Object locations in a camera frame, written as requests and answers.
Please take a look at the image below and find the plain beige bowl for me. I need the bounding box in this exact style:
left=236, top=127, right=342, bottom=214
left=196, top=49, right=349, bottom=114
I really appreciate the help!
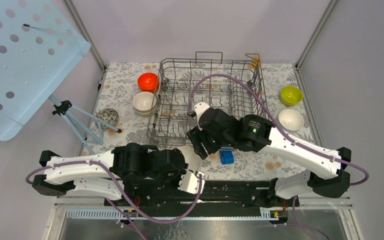
left=132, top=91, right=157, bottom=113

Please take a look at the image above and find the left aluminium frame post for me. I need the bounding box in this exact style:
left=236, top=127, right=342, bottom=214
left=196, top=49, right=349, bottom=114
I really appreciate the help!
left=62, top=0, right=107, bottom=72

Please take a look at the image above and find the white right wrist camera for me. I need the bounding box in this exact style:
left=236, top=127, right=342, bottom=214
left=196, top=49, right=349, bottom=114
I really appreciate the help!
left=193, top=102, right=210, bottom=122

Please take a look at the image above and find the white bowl back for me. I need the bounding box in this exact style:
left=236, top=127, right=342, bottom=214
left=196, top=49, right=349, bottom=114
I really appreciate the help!
left=177, top=145, right=203, bottom=174

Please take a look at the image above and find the beige bowl with leaf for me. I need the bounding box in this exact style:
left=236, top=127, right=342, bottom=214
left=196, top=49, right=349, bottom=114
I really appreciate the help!
left=134, top=108, right=156, bottom=116

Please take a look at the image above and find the floral tablecloth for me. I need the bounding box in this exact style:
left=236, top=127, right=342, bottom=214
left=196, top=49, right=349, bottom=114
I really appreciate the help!
left=76, top=62, right=325, bottom=182

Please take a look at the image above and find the purple cable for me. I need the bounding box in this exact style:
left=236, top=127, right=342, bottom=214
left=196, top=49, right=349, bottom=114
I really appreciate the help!
left=25, top=160, right=204, bottom=225
left=186, top=73, right=370, bottom=186

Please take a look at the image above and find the yellow bowl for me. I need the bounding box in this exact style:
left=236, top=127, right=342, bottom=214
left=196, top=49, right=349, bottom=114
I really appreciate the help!
left=280, top=85, right=304, bottom=106

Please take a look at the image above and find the light blue perforated board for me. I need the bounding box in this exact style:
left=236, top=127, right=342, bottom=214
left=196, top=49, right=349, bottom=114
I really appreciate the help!
left=0, top=0, right=91, bottom=141

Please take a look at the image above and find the speckled stone coaster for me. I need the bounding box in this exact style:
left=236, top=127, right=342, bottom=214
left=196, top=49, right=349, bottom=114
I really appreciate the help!
left=95, top=108, right=119, bottom=127

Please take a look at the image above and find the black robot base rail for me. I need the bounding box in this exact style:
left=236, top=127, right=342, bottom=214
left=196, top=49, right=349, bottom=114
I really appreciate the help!
left=104, top=177, right=301, bottom=220

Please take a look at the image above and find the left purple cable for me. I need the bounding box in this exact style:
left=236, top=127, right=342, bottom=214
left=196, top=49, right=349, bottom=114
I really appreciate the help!
left=25, top=160, right=204, bottom=225

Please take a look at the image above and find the light blue tripod stand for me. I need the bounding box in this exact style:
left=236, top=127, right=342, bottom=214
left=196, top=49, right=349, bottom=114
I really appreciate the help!
left=48, top=94, right=122, bottom=155

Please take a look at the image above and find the blue toy car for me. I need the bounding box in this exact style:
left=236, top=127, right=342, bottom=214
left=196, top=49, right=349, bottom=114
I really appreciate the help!
left=219, top=147, right=235, bottom=165

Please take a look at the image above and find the grey wire dish rack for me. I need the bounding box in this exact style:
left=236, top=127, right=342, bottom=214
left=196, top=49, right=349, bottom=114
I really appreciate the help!
left=146, top=51, right=267, bottom=149

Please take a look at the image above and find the aluminium frame post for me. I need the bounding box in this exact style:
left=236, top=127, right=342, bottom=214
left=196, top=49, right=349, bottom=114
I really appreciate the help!
left=62, top=0, right=107, bottom=72
left=295, top=0, right=339, bottom=71

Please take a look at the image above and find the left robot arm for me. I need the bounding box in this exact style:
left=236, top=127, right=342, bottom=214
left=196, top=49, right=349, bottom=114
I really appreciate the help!
left=30, top=143, right=197, bottom=206

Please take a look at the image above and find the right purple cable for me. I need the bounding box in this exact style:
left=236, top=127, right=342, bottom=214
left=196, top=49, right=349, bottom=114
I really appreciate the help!
left=186, top=73, right=370, bottom=186

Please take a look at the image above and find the yellow clip on rack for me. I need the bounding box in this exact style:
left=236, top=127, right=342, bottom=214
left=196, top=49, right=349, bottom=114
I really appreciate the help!
left=252, top=58, right=261, bottom=68

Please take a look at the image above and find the white bowl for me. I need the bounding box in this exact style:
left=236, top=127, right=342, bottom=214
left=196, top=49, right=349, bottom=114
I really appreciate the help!
left=278, top=109, right=305, bottom=132
left=177, top=145, right=203, bottom=174

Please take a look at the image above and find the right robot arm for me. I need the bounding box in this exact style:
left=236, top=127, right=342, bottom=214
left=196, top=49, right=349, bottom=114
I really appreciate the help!
left=187, top=102, right=351, bottom=206

